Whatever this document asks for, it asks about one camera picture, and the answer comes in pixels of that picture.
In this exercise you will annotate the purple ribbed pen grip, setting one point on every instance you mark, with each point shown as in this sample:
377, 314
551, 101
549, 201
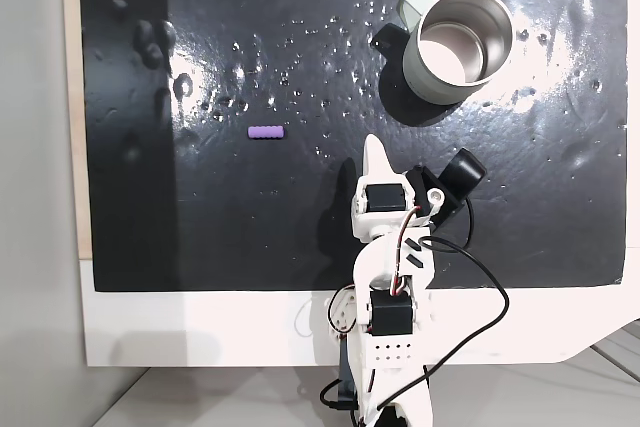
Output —
265, 132

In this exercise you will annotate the black rubber mat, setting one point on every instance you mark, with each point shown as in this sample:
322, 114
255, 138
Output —
300, 222

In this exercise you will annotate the pale green steel mug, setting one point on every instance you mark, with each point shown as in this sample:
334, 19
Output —
425, 72

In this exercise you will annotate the black table clamp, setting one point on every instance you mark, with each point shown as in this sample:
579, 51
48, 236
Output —
345, 362

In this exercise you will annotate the black camera box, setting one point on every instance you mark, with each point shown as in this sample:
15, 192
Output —
465, 169

